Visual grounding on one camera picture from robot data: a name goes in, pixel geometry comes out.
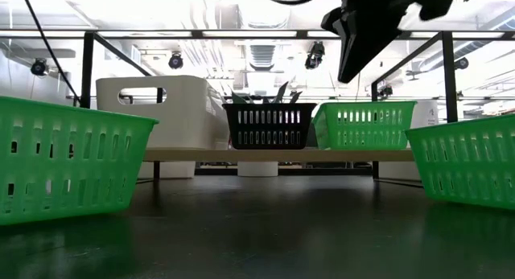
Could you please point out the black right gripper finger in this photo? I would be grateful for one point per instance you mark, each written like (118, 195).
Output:
(358, 54)

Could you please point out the green slotted plastic basket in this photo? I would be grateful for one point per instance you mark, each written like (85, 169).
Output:
(362, 104)
(462, 166)
(88, 166)

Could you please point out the black slotted plastic basket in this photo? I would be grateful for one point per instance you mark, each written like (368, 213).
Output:
(269, 127)

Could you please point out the white floor-standing device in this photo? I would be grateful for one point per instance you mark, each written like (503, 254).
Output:
(428, 114)

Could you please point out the overhead light bar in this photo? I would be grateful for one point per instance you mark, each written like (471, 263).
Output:
(197, 34)

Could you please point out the black table mat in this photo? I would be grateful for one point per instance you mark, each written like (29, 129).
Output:
(257, 251)

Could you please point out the black rig frame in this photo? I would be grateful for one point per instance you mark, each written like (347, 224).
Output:
(322, 171)

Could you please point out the wooden shelf black frame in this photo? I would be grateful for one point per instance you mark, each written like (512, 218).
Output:
(241, 155)

